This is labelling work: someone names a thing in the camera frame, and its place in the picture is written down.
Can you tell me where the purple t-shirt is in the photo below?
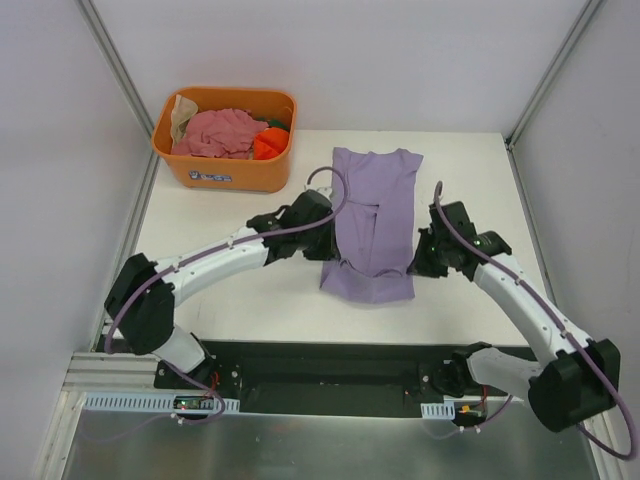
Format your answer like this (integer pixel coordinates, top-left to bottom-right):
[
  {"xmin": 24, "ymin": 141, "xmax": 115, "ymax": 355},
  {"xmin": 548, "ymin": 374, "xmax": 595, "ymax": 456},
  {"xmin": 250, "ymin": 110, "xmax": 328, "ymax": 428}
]
[{"xmin": 320, "ymin": 147, "xmax": 423, "ymax": 304}]

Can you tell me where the orange plastic basket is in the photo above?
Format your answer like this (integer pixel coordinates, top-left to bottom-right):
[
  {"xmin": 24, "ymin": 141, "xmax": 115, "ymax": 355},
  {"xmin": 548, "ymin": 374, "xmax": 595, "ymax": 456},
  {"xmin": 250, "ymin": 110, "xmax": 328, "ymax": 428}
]
[{"xmin": 151, "ymin": 86, "xmax": 297, "ymax": 193}]

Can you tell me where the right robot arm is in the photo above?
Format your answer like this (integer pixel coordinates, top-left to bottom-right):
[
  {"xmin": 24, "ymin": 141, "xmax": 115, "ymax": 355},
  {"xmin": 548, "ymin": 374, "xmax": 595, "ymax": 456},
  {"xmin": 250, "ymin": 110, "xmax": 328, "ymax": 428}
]
[{"xmin": 408, "ymin": 201, "xmax": 621, "ymax": 433}]

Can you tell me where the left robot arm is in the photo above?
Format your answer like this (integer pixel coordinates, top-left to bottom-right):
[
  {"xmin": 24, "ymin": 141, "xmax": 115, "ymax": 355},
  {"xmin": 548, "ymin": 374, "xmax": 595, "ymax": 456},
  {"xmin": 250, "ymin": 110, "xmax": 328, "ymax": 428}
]
[{"xmin": 104, "ymin": 189, "xmax": 338, "ymax": 389}]

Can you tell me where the orange-red cloth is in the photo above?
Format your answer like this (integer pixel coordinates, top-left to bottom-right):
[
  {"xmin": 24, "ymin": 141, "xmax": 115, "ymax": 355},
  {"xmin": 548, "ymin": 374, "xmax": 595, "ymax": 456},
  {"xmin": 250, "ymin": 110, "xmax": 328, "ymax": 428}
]
[{"xmin": 253, "ymin": 127, "xmax": 290, "ymax": 160}]

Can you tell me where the green cloth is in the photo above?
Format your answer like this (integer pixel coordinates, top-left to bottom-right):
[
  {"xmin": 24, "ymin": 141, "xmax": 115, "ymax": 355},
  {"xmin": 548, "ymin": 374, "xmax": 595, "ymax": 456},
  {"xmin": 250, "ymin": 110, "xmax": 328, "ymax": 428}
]
[{"xmin": 256, "ymin": 117, "xmax": 290, "ymax": 131}]

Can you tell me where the pink crumpled shirt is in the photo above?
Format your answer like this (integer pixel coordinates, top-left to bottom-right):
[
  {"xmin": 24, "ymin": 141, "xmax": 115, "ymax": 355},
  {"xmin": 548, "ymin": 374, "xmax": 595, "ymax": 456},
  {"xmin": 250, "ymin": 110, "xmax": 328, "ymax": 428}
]
[{"xmin": 171, "ymin": 108, "xmax": 269, "ymax": 159}]

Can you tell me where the beige cloth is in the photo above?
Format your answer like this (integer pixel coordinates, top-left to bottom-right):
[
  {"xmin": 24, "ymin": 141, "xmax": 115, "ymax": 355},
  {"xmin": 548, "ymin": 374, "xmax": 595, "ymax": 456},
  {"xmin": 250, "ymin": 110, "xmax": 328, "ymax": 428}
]
[{"xmin": 170, "ymin": 94, "xmax": 199, "ymax": 144}]

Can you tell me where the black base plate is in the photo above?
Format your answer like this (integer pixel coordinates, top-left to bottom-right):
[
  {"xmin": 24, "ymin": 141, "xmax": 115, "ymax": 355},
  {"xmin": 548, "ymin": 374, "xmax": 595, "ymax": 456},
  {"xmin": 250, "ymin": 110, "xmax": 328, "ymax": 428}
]
[{"xmin": 153, "ymin": 335, "xmax": 511, "ymax": 419}]

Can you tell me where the right white cable duct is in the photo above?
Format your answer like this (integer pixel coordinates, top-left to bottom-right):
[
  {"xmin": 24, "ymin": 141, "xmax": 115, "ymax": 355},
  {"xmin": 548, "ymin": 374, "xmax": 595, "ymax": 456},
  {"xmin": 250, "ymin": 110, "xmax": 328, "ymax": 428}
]
[{"xmin": 420, "ymin": 401, "xmax": 456, "ymax": 421}]

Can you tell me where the white cable duct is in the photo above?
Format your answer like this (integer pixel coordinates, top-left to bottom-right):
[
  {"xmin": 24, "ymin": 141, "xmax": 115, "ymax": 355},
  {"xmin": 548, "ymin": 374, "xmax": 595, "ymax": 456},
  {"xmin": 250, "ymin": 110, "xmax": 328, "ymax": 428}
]
[
  {"xmin": 84, "ymin": 392, "xmax": 240, "ymax": 415},
  {"xmin": 420, "ymin": 401, "xmax": 456, "ymax": 421}
]

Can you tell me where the aluminium rail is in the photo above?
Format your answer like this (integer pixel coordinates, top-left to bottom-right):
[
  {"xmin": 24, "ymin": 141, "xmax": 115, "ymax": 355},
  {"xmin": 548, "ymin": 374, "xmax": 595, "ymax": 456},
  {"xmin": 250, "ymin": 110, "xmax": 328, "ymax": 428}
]
[{"xmin": 62, "ymin": 352, "xmax": 158, "ymax": 392}]

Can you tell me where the left white cable duct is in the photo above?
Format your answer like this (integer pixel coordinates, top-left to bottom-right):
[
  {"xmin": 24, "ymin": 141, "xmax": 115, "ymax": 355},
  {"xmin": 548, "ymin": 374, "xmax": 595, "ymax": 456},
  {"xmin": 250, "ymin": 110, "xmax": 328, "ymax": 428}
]
[{"xmin": 84, "ymin": 392, "xmax": 240, "ymax": 415}]

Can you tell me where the right aluminium frame post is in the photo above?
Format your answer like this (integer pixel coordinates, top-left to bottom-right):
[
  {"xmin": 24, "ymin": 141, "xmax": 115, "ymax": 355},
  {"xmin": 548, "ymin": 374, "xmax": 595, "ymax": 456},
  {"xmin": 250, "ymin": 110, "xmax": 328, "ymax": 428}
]
[{"xmin": 504, "ymin": 0, "xmax": 606, "ymax": 151}]

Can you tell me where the aluminium frame post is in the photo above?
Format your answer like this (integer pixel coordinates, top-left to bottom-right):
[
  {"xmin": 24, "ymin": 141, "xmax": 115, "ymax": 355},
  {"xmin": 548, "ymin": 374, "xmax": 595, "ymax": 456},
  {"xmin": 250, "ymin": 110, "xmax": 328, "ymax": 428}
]
[
  {"xmin": 504, "ymin": 0, "xmax": 606, "ymax": 151},
  {"xmin": 74, "ymin": 0, "xmax": 157, "ymax": 136}
]

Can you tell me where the left aluminium frame post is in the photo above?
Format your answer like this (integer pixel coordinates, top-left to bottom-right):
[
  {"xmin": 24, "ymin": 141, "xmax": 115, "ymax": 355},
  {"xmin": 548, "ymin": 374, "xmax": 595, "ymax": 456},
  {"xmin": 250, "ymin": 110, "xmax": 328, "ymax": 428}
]
[{"xmin": 74, "ymin": 0, "xmax": 157, "ymax": 136}]

